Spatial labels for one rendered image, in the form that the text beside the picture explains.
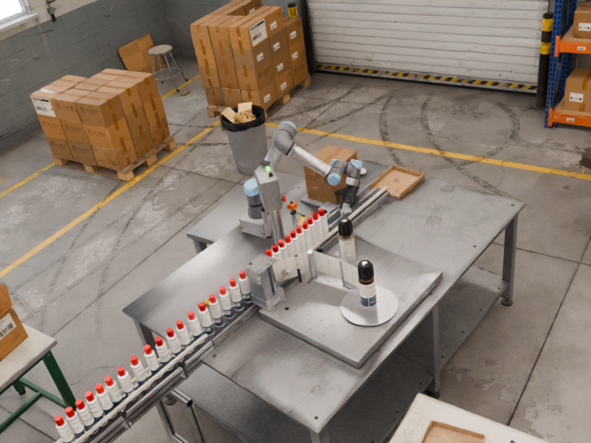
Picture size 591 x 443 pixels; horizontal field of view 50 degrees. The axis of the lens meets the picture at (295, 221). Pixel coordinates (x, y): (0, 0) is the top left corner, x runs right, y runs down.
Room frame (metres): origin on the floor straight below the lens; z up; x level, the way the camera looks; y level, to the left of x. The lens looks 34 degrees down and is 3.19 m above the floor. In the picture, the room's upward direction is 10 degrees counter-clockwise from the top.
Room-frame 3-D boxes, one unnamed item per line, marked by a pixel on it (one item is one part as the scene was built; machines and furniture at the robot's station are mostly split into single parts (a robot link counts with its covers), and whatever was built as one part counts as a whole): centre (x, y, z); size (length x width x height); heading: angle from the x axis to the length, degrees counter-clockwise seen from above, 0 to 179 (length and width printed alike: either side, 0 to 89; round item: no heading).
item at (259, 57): (7.57, 0.16, 0.57); 1.20 x 0.85 x 1.14; 143
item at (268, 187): (3.04, 0.12, 1.38); 0.17 x 0.10 x 0.19; 9
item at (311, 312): (2.64, -0.24, 0.86); 0.80 x 0.67 x 0.05; 134
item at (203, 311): (2.51, 0.55, 0.98); 0.05 x 0.05 x 0.20
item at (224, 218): (3.65, 0.11, 0.81); 0.90 x 0.90 x 0.04; 51
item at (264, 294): (2.69, 0.22, 1.01); 0.14 x 0.13 x 0.26; 134
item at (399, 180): (3.74, -0.74, 0.85); 0.30 x 0.26 x 0.04; 134
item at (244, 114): (5.92, 0.34, 0.50); 0.42 x 0.41 x 0.28; 141
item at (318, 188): (3.75, -0.30, 0.99); 0.30 x 0.24 x 0.27; 138
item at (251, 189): (3.52, 0.23, 1.10); 0.13 x 0.12 x 0.14; 160
